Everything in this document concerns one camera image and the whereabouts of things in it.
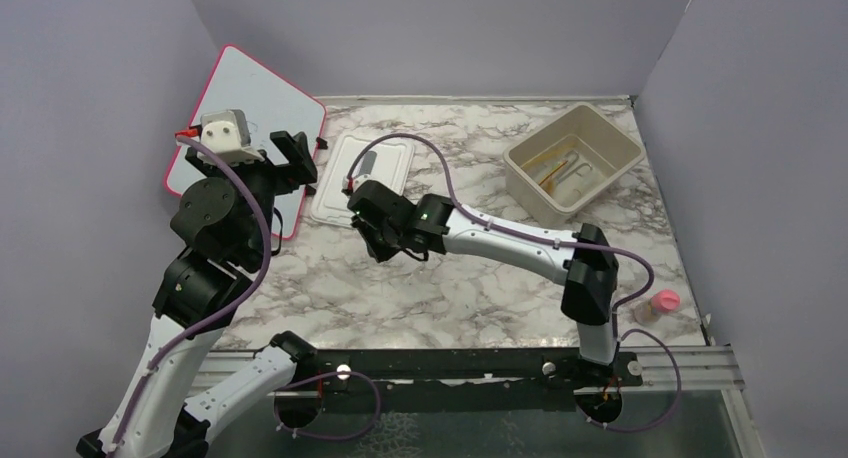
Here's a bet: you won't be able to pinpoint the pink framed whiteboard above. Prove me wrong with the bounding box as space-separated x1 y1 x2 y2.
163 45 327 240

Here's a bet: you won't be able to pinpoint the beige plastic bin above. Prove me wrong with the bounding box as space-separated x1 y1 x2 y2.
503 102 646 228

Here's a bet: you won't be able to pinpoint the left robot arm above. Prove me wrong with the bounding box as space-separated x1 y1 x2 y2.
76 126 317 457

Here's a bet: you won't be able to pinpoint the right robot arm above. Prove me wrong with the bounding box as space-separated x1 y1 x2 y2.
344 179 619 385

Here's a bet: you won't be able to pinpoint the pink capped bottle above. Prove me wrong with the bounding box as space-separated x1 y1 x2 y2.
632 289 681 326

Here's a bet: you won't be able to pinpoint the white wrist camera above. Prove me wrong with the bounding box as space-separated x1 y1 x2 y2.
343 173 372 196
199 109 265 166

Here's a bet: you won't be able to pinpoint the white plastic bin lid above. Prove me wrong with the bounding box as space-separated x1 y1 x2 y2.
310 135 415 227

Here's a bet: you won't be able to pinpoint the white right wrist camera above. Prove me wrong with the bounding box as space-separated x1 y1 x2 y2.
343 173 372 196

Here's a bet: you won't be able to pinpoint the metal crucible tongs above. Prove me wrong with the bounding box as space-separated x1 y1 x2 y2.
554 158 594 191

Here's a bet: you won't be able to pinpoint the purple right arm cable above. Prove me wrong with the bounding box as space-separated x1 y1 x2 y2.
343 132 684 435

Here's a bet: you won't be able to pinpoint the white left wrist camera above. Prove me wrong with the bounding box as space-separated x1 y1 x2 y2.
199 109 265 166

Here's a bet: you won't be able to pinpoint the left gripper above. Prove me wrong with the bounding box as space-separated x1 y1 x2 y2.
193 130 319 262

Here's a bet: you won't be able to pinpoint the yellow rubber tubing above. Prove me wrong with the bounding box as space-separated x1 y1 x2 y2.
521 146 581 194

